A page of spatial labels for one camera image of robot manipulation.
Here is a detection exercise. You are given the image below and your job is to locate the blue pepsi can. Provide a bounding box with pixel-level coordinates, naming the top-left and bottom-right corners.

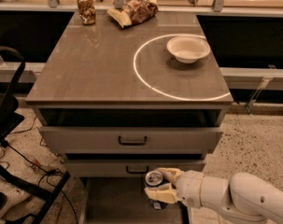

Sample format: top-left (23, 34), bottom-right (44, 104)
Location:
top-left (145, 171), bottom-right (167, 210)

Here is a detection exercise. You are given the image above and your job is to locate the grey drawer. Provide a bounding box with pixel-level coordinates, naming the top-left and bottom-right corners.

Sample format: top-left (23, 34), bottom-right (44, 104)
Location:
top-left (65, 154), bottom-right (205, 177)
top-left (79, 177), bottom-right (192, 224)
top-left (39, 108), bottom-right (223, 158)

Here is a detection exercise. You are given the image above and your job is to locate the white paper bowl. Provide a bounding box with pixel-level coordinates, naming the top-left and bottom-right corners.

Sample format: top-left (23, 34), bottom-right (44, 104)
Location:
top-left (167, 35), bottom-right (210, 63)

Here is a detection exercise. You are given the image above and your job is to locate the brown patterned can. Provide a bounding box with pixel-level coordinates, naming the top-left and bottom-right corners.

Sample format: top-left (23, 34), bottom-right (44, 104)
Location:
top-left (77, 0), bottom-right (96, 25)

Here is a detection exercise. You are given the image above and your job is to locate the black drawer handle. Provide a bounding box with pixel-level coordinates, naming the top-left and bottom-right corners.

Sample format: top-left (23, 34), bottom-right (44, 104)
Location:
top-left (118, 136), bottom-right (148, 146)
top-left (126, 166), bottom-right (149, 175)

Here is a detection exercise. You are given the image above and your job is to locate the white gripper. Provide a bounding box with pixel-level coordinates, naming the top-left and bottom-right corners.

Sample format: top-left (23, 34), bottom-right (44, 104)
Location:
top-left (145, 167), bottom-right (205, 208)

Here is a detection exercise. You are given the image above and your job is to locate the grey drawer cabinet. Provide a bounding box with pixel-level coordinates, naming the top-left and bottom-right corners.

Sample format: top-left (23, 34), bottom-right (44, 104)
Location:
top-left (24, 10), bottom-right (234, 224)

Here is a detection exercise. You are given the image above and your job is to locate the black floor cable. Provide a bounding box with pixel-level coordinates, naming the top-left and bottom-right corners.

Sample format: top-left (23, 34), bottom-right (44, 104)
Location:
top-left (0, 115), bottom-right (79, 224)

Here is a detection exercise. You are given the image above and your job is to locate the brown chip bag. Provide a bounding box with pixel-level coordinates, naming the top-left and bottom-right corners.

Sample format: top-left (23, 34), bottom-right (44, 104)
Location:
top-left (107, 0), bottom-right (158, 28)

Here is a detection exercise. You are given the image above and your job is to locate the grey bottom drawer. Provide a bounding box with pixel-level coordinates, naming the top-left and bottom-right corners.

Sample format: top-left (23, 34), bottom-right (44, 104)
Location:
top-left (79, 177), bottom-right (192, 224)

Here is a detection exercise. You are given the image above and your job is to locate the black chair frame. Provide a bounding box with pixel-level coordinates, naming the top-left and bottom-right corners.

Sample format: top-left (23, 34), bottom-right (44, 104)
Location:
top-left (0, 45), bottom-right (71, 224)

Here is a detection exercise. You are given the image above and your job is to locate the black middle drawer handle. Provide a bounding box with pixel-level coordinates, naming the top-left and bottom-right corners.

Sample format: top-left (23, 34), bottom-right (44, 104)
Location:
top-left (126, 166), bottom-right (149, 175)

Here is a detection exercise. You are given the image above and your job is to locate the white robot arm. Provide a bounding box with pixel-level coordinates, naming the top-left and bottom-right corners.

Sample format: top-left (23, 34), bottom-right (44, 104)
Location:
top-left (145, 168), bottom-right (283, 224)

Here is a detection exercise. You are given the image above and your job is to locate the grey top drawer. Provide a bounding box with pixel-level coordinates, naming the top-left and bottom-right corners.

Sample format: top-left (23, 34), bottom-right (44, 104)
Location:
top-left (39, 108), bottom-right (223, 158)

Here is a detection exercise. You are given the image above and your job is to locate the black top drawer handle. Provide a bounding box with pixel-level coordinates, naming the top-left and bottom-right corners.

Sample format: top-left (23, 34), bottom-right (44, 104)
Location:
top-left (118, 136), bottom-right (148, 146)

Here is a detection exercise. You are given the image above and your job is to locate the grey middle drawer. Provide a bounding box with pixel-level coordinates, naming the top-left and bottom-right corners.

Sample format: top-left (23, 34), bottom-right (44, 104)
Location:
top-left (65, 154), bottom-right (205, 177)

